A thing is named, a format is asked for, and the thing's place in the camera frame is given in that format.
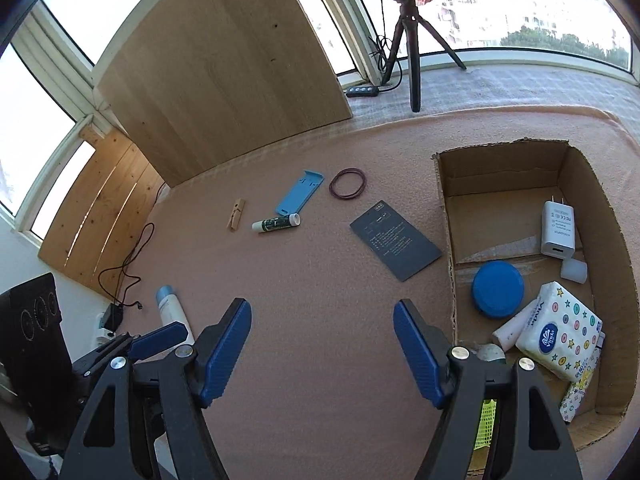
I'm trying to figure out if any blue plastic phone stand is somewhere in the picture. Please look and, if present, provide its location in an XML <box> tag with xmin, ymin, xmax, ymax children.
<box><xmin>275</xmin><ymin>170</ymin><xmax>324</xmax><ymax>217</ymax></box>

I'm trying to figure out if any thin black cable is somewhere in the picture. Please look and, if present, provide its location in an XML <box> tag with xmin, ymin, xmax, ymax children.
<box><xmin>98</xmin><ymin>222</ymin><xmax>156</xmax><ymax>311</ymax></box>

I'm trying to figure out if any black power adapter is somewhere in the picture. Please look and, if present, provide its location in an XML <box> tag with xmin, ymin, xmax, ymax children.
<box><xmin>102</xmin><ymin>305</ymin><xmax>126</xmax><ymax>332</ymax></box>

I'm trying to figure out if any cardboard box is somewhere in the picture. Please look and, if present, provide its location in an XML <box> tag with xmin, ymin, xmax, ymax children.
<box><xmin>431</xmin><ymin>139</ymin><xmax>633</xmax><ymax>476</ymax></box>

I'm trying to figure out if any checked cloth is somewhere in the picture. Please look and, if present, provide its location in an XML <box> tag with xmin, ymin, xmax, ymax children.
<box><xmin>347</xmin><ymin>65</ymin><xmax>640</xmax><ymax>171</ymax></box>

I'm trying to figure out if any white charger plug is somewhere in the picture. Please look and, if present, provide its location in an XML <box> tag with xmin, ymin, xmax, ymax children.
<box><xmin>540</xmin><ymin>195</ymin><xmax>577</xmax><ymax>259</ymax></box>

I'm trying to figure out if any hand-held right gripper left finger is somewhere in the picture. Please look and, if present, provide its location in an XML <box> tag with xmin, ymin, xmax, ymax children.
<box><xmin>59</xmin><ymin>298</ymin><xmax>252</xmax><ymax>480</ymax></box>

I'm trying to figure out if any large wooden board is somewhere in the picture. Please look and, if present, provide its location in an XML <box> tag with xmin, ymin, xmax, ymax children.
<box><xmin>92</xmin><ymin>0</ymin><xmax>354</xmax><ymax>188</ymax></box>

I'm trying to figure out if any blue round lid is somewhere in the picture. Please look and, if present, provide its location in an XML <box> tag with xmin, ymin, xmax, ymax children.
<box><xmin>471</xmin><ymin>261</ymin><xmax>526</xmax><ymax>319</ymax></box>

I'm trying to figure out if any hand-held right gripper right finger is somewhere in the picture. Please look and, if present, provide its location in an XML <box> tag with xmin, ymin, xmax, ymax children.
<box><xmin>393</xmin><ymin>299</ymin><xmax>583</xmax><ymax>480</ymax></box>

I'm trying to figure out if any patterned lighter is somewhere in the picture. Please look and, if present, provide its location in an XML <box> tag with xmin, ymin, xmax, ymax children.
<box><xmin>559</xmin><ymin>332</ymin><xmax>606</xmax><ymax>423</ymax></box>

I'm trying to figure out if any white window frame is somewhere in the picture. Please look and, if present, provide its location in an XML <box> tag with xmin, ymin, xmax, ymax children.
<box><xmin>0</xmin><ymin>0</ymin><xmax>640</xmax><ymax>241</ymax></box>

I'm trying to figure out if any white bottle with blue cap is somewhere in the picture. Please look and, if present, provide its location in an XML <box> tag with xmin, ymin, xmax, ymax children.
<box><xmin>155</xmin><ymin>285</ymin><xmax>196</xmax><ymax>346</ymax></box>

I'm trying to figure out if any dark grey card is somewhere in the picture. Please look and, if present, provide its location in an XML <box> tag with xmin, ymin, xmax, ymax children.
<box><xmin>349</xmin><ymin>200</ymin><xmax>443</xmax><ymax>282</ymax></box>

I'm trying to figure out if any brown rubber band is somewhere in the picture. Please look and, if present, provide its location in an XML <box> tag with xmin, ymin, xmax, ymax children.
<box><xmin>329</xmin><ymin>168</ymin><xmax>368</xmax><ymax>200</ymax></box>

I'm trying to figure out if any wooden clothespin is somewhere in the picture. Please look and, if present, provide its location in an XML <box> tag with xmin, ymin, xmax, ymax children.
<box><xmin>227</xmin><ymin>199</ymin><xmax>247</xmax><ymax>232</ymax></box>

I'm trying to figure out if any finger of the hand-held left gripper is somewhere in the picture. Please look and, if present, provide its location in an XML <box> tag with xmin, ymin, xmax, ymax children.
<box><xmin>72</xmin><ymin>322</ymin><xmax>185</xmax><ymax>376</ymax></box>

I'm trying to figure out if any patterned tissue pack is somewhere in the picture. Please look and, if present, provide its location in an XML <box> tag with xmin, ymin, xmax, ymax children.
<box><xmin>515</xmin><ymin>281</ymin><xmax>603</xmax><ymax>382</ymax></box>

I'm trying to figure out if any slatted wooden panel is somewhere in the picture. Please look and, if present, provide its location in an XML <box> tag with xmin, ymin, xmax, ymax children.
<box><xmin>37</xmin><ymin>125</ymin><xmax>166</xmax><ymax>303</ymax></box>

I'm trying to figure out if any small white cap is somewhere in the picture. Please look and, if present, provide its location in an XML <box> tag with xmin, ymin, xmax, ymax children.
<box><xmin>560</xmin><ymin>258</ymin><xmax>587</xmax><ymax>283</ymax></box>

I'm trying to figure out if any white and green lip balm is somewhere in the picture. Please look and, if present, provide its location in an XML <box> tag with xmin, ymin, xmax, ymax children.
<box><xmin>251</xmin><ymin>213</ymin><xmax>301</xmax><ymax>233</ymax></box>

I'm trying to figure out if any black tripod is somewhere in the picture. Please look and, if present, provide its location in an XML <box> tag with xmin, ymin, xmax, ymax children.
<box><xmin>382</xmin><ymin>0</ymin><xmax>468</xmax><ymax>113</ymax></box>

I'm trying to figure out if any yellow shuttlecock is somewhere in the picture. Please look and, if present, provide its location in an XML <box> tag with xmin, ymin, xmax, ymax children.
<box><xmin>472</xmin><ymin>342</ymin><xmax>508</xmax><ymax>451</ymax></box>

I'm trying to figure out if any ring light cable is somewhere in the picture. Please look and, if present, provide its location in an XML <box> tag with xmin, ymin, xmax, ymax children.
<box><xmin>369</xmin><ymin>0</ymin><xmax>401</xmax><ymax>93</ymax></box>

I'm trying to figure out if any white power strip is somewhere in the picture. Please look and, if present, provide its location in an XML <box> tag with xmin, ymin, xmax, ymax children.
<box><xmin>91</xmin><ymin>314</ymin><xmax>118</xmax><ymax>346</ymax></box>

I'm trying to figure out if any pink white tube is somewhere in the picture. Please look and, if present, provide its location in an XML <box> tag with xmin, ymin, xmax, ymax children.
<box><xmin>492</xmin><ymin>300</ymin><xmax>543</xmax><ymax>352</ymax></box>

